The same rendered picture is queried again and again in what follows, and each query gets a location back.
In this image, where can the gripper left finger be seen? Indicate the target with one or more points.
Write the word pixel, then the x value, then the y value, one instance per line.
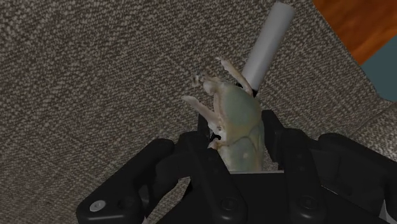
pixel 198 161

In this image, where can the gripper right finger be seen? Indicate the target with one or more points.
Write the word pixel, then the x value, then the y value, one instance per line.
pixel 297 161

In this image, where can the pale green frog figure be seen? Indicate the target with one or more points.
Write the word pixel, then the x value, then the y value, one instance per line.
pixel 238 124

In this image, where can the white cylinder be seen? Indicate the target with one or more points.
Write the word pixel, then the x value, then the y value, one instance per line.
pixel 267 45

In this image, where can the brown woven fabric sofa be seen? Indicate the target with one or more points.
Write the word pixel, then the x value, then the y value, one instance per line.
pixel 93 77

